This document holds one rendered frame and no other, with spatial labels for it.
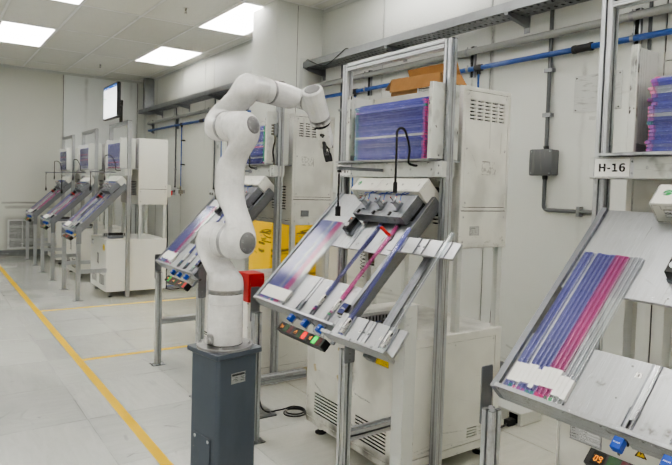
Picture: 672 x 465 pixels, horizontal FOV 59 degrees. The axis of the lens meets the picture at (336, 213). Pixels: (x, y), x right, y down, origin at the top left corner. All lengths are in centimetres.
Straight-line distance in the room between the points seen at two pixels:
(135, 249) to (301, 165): 337
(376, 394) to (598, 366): 123
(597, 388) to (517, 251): 257
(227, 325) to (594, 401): 113
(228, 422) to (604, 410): 117
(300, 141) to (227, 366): 210
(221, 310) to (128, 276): 482
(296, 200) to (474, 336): 156
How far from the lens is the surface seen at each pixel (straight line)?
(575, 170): 391
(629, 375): 167
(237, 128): 198
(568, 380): 170
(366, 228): 271
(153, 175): 687
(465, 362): 285
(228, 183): 202
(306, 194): 388
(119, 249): 681
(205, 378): 211
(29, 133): 1077
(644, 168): 202
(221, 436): 213
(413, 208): 254
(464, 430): 296
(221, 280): 203
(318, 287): 260
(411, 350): 222
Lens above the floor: 126
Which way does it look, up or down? 3 degrees down
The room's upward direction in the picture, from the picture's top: 2 degrees clockwise
